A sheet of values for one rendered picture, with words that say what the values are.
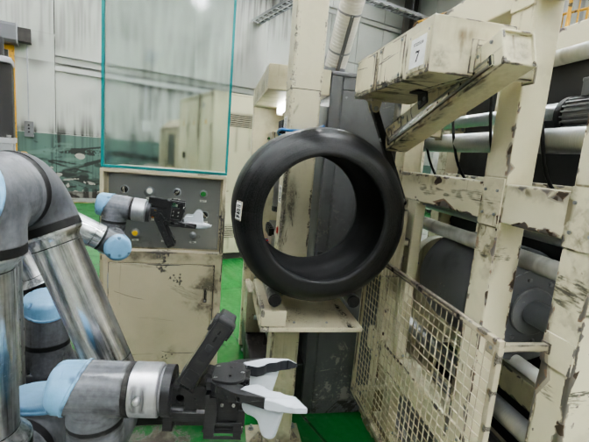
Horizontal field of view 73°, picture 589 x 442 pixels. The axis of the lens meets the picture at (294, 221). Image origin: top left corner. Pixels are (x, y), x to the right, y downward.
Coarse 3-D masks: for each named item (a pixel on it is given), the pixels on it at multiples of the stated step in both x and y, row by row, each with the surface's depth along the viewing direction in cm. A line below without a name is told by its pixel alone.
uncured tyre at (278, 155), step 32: (320, 128) 130; (256, 160) 127; (288, 160) 124; (352, 160) 128; (384, 160) 133; (256, 192) 125; (384, 192) 132; (256, 224) 126; (352, 224) 164; (384, 224) 135; (256, 256) 128; (288, 256) 160; (320, 256) 162; (352, 256) 162; (384, 256) 136; (288, 288) 132; (320, 288) 134; (352, 288) 136
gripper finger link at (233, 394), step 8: (224, 384) 55; (216, 392) 54; (224, 392) 54; (232, 392) 53; (240, 392) 53; (248, 392) 53; (232, 400) 53; (240, 400) 52; (248, 400) 52; (256, 400) 52; (264, 400) 52; (264, 408) 52
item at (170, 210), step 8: (152, 200) 130; (160, 200) 130; (168, 200) 131; (176, 200) 136; (152, 208) 131; (160, 208) 131; (168, 208) 129; (176, 208) 132; (184, 208) 136; (152, 216) 131; (160, 216) 131; (168, 216) 130; (176, 216) 131; (168, 224) 131
